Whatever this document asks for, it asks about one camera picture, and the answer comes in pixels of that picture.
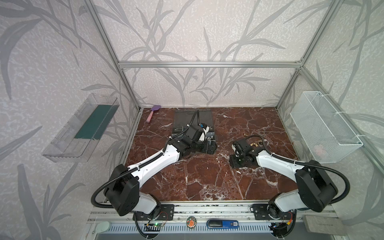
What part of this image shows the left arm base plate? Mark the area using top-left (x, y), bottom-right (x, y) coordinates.
top-left (134, 204), bottom-right (175, 221)

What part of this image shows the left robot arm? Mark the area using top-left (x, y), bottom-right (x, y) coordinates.
top-left (91, 123), bottom-right (217, 219)

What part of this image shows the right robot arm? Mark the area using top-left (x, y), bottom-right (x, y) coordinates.
top-left (229, 136), bottom-right (351, 215)

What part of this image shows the blue black usb device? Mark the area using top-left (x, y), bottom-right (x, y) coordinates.
top-left (207, 220), bottom-right (239, 230)

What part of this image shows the grey plastic organizer box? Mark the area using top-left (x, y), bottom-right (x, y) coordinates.
top-left (172, 110), bottom-right (216, 143)

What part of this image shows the round orange badge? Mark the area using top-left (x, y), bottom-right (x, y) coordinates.
top-left (186, 216), bottom-right (197, 229)

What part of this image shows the aluminium frame crossbar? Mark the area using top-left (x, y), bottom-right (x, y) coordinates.
top-left (118, 61), bottom-right (301, 69)

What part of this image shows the clear wall shelf tray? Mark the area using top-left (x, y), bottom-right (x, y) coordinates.
top-left (42, 94), bottom-right (120, 163)

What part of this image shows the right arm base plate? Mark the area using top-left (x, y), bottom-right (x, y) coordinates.
top-left (250, 204), bottom-right (293, 221)

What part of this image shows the purple pink brush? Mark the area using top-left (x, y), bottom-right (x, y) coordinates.
top-left (146, 105), bottom-right (162, 123)

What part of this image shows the white wire mesh basket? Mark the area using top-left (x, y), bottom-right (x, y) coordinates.
top-left (291, 91), bottom-right (364, 164)

